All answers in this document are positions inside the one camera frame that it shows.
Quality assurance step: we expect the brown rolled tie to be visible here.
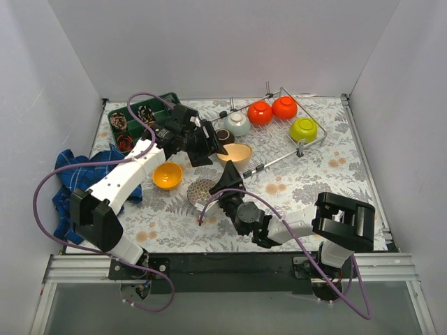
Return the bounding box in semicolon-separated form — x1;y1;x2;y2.
109;112;127;133

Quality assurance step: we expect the red black rolled tie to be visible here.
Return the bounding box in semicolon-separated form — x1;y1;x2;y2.
117;134;133;152

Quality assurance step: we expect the orange bowl right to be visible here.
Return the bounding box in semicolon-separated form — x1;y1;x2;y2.
272;96;298;120

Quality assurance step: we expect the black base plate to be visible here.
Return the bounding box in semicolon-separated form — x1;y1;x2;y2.
108;252;338;300

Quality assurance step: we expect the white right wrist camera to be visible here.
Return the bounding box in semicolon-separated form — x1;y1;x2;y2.
197;200;220;226

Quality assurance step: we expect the blue plaid cloth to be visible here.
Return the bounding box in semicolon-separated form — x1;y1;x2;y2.
52;144;125;244

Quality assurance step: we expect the orange bowl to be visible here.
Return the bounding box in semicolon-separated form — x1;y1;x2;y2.
247;100;273;126
272;96;298;120

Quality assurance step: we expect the floral table mat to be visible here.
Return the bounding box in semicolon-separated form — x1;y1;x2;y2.
119;98;376;253

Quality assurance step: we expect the floral dark rolled tie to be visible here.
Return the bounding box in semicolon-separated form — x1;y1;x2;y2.
137;105;155;125

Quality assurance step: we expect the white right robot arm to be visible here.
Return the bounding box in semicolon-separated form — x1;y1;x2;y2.
209;161;376;278

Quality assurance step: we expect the yellow bowl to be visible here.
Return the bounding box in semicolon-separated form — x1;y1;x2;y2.
152;162;183;191

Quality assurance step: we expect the pale green bowl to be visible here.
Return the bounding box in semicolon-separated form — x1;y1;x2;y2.
224;112;251;137

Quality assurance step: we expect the beige ceramic bowl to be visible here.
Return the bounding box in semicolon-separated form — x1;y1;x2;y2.
217;143;253;172

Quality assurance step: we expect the lime green bowl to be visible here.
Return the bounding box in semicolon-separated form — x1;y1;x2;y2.
289;117;318;143

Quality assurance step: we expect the brown patterned white bowl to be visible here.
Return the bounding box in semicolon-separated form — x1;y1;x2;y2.
187;178;217;211

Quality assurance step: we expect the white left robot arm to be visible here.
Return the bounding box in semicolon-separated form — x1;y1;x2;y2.
70;104;227;279

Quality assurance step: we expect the aluminium frame rail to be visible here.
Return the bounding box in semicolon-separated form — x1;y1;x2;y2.
43;253;420;283

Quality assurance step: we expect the silver wire dish rack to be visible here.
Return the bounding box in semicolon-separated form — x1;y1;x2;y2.
196;80;328;179

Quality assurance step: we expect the black patterned bowl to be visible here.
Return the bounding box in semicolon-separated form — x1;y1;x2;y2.
215;128;235;145

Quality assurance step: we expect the orange bowl left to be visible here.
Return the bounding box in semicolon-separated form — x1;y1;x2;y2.
247;100;273;126

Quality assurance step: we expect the green compartment tray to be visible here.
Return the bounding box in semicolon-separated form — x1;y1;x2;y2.
108;98;170;155

